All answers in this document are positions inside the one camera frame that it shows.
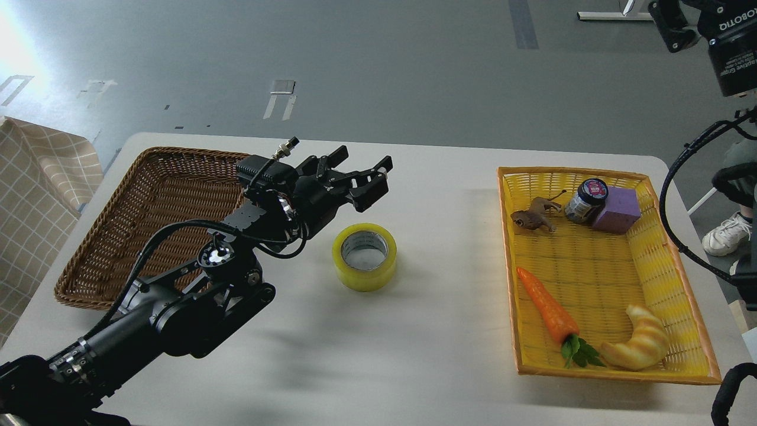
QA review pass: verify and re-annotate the beige checkered cloth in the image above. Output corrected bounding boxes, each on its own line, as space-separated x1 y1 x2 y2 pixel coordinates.
1 117 103 343

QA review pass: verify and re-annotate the brown toy animal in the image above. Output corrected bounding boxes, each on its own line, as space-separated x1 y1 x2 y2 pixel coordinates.
509 191 565 234

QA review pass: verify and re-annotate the small dark jar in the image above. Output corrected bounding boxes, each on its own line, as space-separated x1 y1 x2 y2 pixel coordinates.
565 178 609 224

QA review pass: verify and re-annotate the brown wicker basket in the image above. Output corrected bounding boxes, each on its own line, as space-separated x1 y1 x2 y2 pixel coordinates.
54 147 244 310

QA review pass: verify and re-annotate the person's white shoe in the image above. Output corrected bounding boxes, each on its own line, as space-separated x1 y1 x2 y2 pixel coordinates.
702 212 752 257

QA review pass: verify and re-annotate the purple foam block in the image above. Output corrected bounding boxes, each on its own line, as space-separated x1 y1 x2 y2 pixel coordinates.
591 186 641 235

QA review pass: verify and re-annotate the yellow plastic basket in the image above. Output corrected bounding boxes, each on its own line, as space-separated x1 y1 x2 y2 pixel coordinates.
497 167 722 385

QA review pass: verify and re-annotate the orange toy carrot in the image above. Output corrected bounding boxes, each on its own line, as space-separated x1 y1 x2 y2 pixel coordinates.
516 267 606 369

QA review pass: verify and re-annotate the white metal stand base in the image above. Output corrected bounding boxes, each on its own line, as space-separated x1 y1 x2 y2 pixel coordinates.
576 11 652 22

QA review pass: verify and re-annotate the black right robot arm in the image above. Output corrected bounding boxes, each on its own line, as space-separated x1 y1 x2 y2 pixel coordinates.
647 1 756 311

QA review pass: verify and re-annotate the toy croissant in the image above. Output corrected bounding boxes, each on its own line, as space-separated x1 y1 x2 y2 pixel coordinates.
600 304 669 370

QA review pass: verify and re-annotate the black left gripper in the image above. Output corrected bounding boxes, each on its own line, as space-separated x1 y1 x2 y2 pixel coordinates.
282 145 394 234

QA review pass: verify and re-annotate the yellow tape roll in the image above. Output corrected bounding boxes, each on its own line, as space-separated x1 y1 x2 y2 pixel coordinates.
331 222 398 293

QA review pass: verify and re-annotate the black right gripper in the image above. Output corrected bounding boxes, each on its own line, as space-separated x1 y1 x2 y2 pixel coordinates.
647 1 756 97

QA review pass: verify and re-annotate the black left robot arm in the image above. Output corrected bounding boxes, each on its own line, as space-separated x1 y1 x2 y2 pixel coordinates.
2 137 394 425

